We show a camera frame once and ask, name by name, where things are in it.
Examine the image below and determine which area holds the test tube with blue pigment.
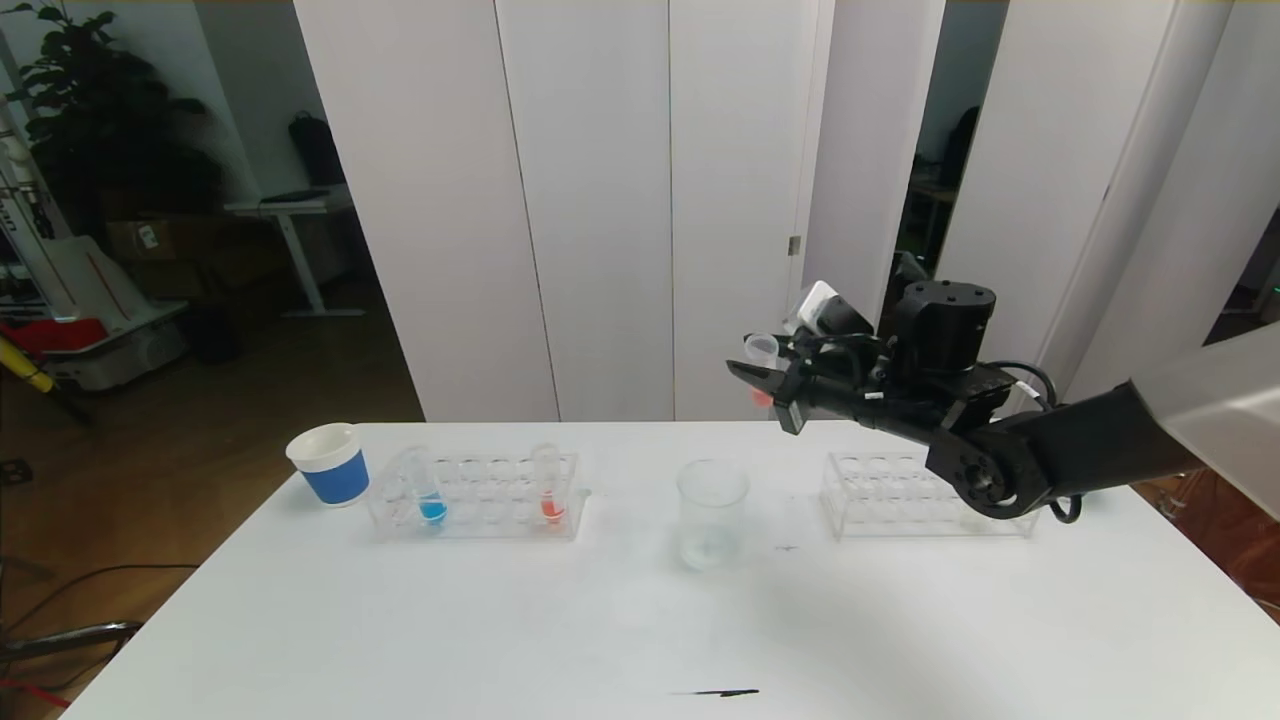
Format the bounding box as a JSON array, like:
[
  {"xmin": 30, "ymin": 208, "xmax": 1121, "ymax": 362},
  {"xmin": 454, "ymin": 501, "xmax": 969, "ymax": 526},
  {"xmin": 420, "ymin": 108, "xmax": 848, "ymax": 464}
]
[{"xmin": 405, "ymin": 445, "xmax": 448, "ymax": 526}]

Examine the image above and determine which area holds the brown cardboard box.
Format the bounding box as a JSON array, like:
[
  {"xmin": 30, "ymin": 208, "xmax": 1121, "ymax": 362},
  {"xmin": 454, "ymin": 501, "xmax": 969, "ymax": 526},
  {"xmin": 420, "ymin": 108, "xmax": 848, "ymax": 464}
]
[{"xmin": 108, "ymin": 218, "xmax": 216, "ymax": 263}]

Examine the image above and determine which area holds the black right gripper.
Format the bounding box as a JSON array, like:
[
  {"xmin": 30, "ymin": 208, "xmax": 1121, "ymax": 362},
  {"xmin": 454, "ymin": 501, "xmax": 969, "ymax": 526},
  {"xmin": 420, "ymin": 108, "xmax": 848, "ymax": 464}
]
[{"xmin": 725, "ymin": 327, "xmax": 887, "ymax": 436}]

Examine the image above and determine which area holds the blue and white cup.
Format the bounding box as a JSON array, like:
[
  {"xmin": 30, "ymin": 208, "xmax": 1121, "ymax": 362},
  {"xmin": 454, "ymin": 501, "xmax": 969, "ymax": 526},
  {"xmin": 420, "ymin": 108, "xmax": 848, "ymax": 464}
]
[{"xmin": 286, "ymin": 423, "xmax": 371, "ymax": 509}]

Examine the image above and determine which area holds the black backpack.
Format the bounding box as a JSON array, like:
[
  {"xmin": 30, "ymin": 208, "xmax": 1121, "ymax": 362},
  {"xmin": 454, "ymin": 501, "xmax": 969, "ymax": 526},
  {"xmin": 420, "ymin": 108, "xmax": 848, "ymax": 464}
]
[{"xmin": 290, "ymin": 112, "xmax": 346, "ymax": 189}]

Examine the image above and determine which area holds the black floor cable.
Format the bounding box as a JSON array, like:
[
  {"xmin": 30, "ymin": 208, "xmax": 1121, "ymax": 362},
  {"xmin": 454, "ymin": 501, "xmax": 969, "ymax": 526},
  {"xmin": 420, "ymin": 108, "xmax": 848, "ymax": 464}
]
[{"xmin": 0, "ymin": 565, "xmax": 201, "ymax": 641}]

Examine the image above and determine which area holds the yellow handled tool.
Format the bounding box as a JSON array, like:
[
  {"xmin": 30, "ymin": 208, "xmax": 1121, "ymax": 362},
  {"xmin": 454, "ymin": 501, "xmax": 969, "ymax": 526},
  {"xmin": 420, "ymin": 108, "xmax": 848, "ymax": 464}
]
[{"xmin": 0, "ymin": 335, "xmax": 56, "ymax": 396}]

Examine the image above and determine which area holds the white machine base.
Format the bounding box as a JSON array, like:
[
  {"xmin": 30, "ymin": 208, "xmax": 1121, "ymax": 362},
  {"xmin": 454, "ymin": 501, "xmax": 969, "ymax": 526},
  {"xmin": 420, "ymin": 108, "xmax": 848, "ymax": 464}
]
[{"xmin": 45, "ymin": 235, "xmax": 191, "ymax": 393}]

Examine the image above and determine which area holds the white office desk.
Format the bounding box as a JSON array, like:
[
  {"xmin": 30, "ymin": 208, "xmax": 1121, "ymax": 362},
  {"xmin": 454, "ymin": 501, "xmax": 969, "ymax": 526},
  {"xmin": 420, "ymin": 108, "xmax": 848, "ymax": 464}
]
[{"xmin": 225, "ymin": 185, "xmax": 366, "ymax": 321}]

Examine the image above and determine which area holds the clear acrylic test tube rack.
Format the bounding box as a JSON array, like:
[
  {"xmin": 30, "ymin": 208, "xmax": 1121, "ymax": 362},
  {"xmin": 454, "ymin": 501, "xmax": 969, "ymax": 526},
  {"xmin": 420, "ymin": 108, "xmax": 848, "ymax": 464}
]
[
  {"xmin": 820, "ymin": 450, "xmax": 1041, "ymax": 541},
  {"xmin": 368, "ymin": 452, "xmax": 591, "ymax": 543}
]

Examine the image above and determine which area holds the clear plastic beaker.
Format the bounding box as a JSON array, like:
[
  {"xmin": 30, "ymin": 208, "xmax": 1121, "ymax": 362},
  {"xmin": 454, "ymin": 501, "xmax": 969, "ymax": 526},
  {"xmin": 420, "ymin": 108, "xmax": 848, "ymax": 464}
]
[{"xmin": 676, "ymin": 460, "xmax": 751, "ymax": 573}]

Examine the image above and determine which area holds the test tube with red pigment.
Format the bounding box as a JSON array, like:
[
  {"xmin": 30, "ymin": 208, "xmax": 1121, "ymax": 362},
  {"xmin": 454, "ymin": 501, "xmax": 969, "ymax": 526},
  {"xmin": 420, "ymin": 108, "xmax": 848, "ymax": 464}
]
[
  {"xmin": 533, "ymin": 443, "xmax": 569, "ymax": 526},
  {"xmin": 744, "ymin": 332, "xmax": 782, "ymax": 411}
]

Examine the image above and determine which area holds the dark green potted plant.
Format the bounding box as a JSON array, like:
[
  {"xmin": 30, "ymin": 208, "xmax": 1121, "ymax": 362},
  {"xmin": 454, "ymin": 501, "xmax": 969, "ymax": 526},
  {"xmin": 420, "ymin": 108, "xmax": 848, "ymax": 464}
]
[{"xmin": 5, "ymin": 0, "xmax": 226, "ymax": 241}]

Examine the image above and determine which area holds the grey metal chair leg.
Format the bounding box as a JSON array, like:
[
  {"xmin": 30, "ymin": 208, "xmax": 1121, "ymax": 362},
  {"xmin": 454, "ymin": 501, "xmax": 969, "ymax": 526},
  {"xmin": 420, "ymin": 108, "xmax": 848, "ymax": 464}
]
[{"xmin": 0, "ymin": 620, "xmax": 143, "ymax": 661}]

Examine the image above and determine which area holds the red floor cable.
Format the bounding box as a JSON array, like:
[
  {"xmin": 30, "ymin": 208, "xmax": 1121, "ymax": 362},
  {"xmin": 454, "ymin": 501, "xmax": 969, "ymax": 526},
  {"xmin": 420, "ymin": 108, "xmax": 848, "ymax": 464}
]
[{"xmin": 0, "ymin": 680, "xmax": 71, "ymax": 711}]

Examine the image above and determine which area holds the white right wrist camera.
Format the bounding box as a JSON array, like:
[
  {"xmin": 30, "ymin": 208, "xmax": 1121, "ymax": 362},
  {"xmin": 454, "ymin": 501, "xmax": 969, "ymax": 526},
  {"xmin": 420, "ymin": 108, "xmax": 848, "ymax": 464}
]
[{"xmin": 795, "ymin": 280, "xmax": 871, "ymax": 336}]

